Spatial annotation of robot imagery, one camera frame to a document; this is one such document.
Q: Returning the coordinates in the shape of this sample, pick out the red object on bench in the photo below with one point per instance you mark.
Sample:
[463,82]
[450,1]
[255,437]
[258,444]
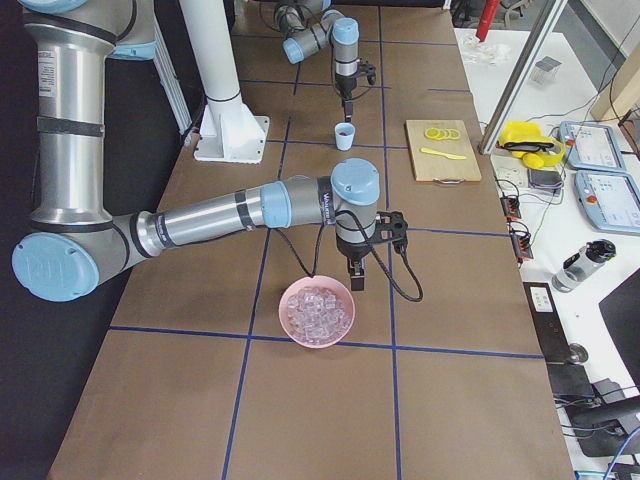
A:
[486,19]

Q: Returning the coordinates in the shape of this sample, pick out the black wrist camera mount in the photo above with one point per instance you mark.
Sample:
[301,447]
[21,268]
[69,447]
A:
[367,70]

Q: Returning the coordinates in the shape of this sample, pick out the aluminium frame post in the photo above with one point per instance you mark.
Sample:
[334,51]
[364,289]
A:
[542,28]

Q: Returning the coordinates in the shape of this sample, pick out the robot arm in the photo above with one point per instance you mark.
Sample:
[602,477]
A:
[112,117]
[311,26]

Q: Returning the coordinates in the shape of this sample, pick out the white camera post base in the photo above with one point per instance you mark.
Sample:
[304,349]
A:
[229,131]

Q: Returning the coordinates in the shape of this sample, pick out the clear water bottle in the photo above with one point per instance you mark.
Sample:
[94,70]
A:
[581,265]

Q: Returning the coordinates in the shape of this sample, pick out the front lemon slice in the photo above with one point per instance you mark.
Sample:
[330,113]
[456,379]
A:
[431,133]

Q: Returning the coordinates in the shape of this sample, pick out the near teach pendant tablet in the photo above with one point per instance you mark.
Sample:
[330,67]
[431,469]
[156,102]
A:
[610,200]

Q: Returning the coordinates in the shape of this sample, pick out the clear ice cubes pile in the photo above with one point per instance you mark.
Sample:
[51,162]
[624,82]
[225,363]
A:
[316,316]

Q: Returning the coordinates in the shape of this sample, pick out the yellow cloth bag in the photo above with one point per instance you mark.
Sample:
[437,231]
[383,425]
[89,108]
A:
[526,141]

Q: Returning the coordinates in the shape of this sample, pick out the yellow plastic knife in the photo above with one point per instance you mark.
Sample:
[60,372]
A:
[450,156]

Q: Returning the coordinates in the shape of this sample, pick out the light blue plastic cup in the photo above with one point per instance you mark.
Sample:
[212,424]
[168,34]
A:
[344,143]

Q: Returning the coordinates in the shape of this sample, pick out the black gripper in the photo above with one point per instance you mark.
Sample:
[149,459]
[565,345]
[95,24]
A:
[352,249]
[345,87]

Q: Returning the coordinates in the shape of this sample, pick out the crumpled plastic bags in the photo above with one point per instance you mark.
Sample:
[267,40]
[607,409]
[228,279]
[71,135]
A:
[473,51]

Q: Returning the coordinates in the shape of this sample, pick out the bamboo cutting board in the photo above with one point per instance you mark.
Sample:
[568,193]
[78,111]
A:
[430,168]

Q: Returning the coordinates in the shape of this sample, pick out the black monitor stand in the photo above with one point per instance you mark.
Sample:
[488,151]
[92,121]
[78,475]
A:
[614,415]

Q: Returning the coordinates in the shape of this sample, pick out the grey wallet pouch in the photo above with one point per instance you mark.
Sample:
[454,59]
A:
[549,180]

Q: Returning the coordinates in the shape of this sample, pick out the far teach pendant tablet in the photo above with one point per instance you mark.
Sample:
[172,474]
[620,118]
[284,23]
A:
[591,146]

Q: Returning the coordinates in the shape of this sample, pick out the teach pendant tablet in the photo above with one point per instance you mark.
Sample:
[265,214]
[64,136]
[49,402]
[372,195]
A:
[591,146]
[610,200]

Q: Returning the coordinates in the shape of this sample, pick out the pink bowl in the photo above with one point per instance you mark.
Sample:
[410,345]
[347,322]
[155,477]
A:
[321,282]

